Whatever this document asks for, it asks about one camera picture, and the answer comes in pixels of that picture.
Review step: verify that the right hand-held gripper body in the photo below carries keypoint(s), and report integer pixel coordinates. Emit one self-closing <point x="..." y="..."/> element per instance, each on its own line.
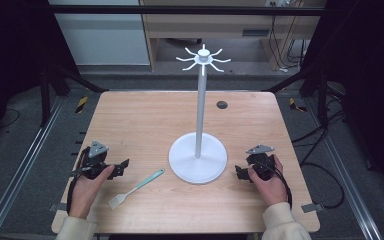
<point x="263" y="165"/>

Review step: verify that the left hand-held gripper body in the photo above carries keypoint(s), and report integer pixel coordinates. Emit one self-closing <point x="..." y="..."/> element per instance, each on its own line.
<point x="95" y="161"/>

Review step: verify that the pale green plastic fork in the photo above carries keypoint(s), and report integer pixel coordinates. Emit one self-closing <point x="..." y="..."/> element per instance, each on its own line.
<point x="150" y="179"/>

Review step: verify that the white hook rack stand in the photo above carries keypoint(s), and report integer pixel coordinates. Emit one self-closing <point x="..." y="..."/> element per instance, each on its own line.
<point x="200" y="100"/>

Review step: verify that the person's right hand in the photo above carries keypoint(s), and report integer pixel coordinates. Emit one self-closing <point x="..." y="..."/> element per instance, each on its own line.
<point x="273" y="191"/>

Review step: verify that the person's left hand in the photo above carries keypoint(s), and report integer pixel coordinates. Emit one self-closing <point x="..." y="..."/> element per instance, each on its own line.
<point x="85" y="195"/>

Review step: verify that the black and yellow tape strip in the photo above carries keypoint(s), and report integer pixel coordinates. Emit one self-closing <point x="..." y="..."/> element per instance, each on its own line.
<point x="295" y="105"/>
<point x="81" y="104"/>

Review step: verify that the dark round table grommet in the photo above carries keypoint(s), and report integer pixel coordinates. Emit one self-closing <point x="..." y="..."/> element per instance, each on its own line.
<point x="222" y="105"/>

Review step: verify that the black metal stand legs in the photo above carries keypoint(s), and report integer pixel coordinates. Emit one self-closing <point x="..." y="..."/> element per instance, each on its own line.
<point x="45" y="100"/>
<point x="321" y="100"/>

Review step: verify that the white cabinet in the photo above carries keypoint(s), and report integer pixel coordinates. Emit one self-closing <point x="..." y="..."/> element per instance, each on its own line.
<point x="103" y="36"/>

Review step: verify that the light wooden desk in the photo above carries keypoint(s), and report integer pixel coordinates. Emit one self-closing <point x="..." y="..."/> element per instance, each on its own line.
<point x="213" y="28"/>

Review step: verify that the grey metal table bracket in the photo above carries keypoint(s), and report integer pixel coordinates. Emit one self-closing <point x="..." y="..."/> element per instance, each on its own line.
<point x="311" y="207"/>
<point x="55" y="207"/>

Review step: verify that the aluminium floor rail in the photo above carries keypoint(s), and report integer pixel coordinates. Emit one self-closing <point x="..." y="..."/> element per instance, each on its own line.
<point x="343" y="166"/>
<point x="20" y="166"/>

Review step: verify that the black horizontal frame bar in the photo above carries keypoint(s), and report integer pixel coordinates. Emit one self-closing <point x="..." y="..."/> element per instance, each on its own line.
<point x="180" y="10"/>

